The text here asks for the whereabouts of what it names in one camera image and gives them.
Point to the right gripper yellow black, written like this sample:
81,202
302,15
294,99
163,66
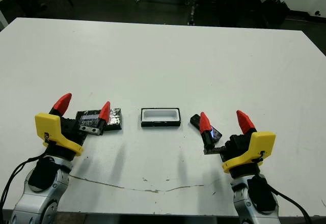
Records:
254,150

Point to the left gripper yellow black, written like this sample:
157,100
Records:
51,129

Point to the black glossy box lid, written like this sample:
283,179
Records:
115,119

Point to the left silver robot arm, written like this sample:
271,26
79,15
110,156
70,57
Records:
38,203

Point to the black box base white insert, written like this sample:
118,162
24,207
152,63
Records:
160,124

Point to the black metal stand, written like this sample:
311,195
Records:
192,12

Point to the small black caster wheel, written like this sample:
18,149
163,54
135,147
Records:
317,12

